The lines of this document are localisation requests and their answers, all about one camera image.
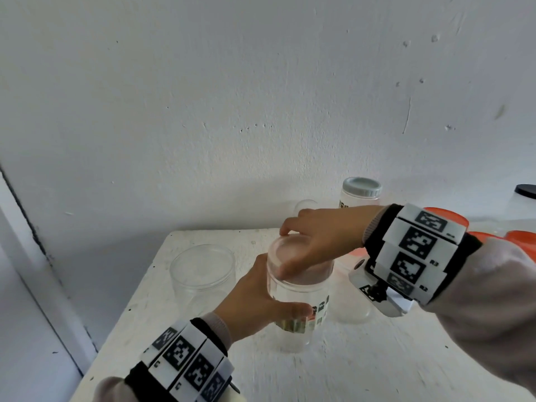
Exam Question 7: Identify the person's right hand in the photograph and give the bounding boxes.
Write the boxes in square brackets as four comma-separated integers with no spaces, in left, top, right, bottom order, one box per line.
[277,204,388,281]

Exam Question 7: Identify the person's left hand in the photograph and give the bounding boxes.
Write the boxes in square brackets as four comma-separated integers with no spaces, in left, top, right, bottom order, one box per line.
[213,253,315,344]

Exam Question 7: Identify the tall transparent labelled jar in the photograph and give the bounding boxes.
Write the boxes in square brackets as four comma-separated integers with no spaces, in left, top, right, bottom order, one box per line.
[504,196,536,222]
[294,199,320,217]

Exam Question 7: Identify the pale pink lid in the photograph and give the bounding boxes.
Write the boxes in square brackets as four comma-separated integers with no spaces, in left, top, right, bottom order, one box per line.
[267,233,336,286]

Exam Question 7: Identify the light blue lid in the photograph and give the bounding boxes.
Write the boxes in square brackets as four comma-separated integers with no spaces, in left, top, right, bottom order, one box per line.
[342,176,383,198]

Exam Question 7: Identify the rounded transparent jar yellow label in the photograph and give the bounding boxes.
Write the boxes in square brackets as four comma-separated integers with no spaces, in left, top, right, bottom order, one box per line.
[266,263,334,353]

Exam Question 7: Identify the large transparent jar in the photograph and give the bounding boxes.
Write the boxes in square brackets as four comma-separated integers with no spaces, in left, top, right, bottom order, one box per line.
[169,243,237,315]

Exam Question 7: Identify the medium transparent jar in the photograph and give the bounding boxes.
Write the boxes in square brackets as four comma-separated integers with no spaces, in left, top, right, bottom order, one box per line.
[331,263,374,325]

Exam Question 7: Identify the person's right forearm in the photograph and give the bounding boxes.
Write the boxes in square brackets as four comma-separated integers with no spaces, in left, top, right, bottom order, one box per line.
[423,237,536,396]

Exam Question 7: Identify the person's left forearm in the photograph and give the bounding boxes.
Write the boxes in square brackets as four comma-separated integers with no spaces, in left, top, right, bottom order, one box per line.
[93,375,139,402]

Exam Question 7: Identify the black white marker wristband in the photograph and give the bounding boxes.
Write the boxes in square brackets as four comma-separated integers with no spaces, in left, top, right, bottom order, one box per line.
[125,318,235,402]
[363,203,483,306]

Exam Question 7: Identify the white panelled door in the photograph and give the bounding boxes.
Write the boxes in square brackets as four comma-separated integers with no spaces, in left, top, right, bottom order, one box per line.
[0,169,99,402]

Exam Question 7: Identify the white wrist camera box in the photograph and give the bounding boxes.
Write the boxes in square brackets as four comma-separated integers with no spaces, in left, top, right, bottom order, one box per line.
[348,257,415,318]

